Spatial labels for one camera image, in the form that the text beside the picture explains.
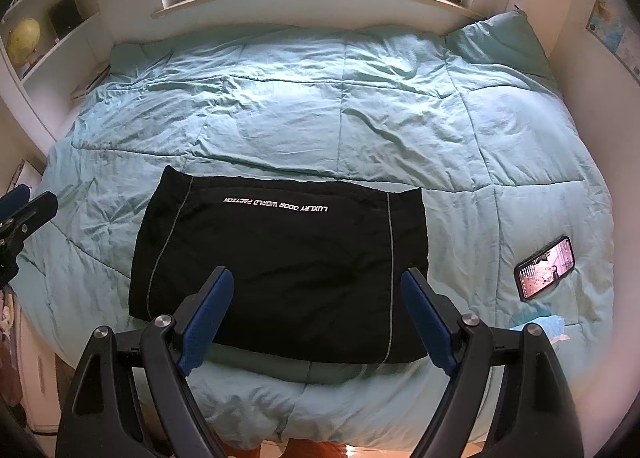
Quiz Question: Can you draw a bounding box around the black jacket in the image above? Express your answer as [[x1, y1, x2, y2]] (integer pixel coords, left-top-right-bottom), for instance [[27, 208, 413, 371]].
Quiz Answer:
[[128, 167, 428, 365]]

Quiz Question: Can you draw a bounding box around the blue plastic bag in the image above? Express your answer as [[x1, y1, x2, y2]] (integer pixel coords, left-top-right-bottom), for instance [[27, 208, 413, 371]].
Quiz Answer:
[[511, 315, 570, 345]]

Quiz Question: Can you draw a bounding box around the smartphone with lit screen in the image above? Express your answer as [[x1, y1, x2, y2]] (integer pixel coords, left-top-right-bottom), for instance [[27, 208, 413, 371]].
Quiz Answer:
[[513, 235, 575, 302]]

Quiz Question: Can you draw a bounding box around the yellow globe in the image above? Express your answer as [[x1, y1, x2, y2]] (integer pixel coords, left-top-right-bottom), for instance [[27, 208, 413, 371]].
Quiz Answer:
[[6, 18, 41, 66]]

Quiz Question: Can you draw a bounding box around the white shelf unit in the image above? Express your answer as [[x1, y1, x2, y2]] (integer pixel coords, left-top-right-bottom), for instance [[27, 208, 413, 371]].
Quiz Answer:
[[1, 0, 114, 157]]

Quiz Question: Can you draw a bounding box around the light green quilt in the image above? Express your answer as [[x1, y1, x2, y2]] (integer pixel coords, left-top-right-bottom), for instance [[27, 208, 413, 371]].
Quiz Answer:
[[8, 9, 616, 452]]

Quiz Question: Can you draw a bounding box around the wall map poster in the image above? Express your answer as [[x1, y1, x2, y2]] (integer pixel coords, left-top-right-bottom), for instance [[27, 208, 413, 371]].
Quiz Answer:
[[587, 0, 640, 80]]

